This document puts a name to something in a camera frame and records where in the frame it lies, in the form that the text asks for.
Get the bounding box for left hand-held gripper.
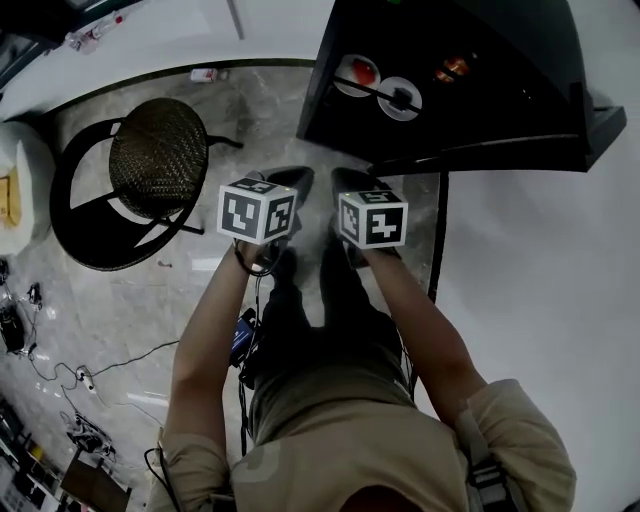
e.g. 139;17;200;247
216;166;316;269

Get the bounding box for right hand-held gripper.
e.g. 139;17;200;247
330;167;409;271

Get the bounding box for black mini fridge cabinet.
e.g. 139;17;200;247
295;0;628;177

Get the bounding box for person's left forearm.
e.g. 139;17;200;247
162;242;264;441

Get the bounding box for person's right forearm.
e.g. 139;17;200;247
362;247;489;432

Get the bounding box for black shoe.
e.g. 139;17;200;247
272;244;300;286
319;229;357;281

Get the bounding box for white plate with red food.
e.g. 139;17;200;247
332;53;384;99

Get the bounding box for red food slice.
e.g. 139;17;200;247
351;58;379;86

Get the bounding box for black wicker chair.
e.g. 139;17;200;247
48;97;245;273

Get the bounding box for black trousers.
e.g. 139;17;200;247
247;244;419;441

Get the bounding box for white beanbag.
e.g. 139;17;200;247
0;119;56;256

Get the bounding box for beige shirt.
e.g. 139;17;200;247
144;367;579;512

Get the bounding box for yellow box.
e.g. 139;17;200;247
0;172;24;230

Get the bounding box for black box device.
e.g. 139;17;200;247
0;304;25;351

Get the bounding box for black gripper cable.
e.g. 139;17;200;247
232;238;281;456
397;324;419;401

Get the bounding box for black screen recorder device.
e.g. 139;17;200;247
228;308;259;369

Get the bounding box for black power strip cable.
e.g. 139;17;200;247
92;339;181;379

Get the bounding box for grey shoulder strap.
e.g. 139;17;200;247
457;407;521;512

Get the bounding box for tangled cable bundle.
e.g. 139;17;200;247
64;412;117;459

